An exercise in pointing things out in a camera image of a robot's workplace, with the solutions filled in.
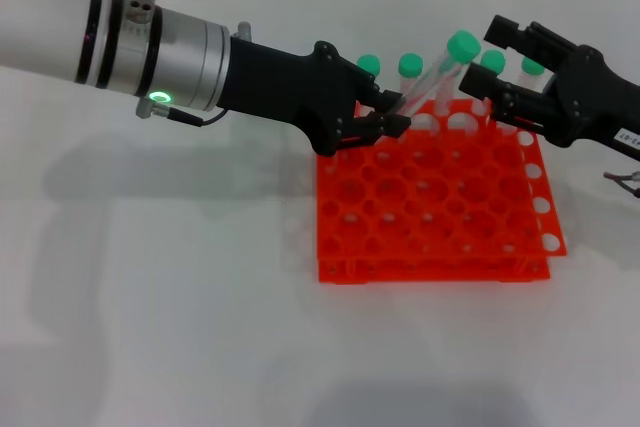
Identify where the right gripper cable with plug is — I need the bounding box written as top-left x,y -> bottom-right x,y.
602,169 -> 640,199

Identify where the gripper cable with plug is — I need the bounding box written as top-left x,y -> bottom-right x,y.
136,98 -> 230,129
602,169 -> 640,199

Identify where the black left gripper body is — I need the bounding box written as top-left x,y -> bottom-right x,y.
218,38 -> 387,158

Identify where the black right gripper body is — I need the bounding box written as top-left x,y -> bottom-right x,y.
543,44 -> 640,164

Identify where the clear test tube green cap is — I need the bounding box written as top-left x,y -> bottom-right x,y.
397,52 -> 425,96
516,56 -> 548,96
472,48 -> 508,119
356,53 -> 382,79
399,28 -> 483,119
433,77 -> 457,119

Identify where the orange plastic test tube rack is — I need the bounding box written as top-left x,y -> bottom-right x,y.
315,98 -> 569,285

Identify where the left gripper cable with plug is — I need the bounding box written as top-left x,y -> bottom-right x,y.
136,98 -> 230,129

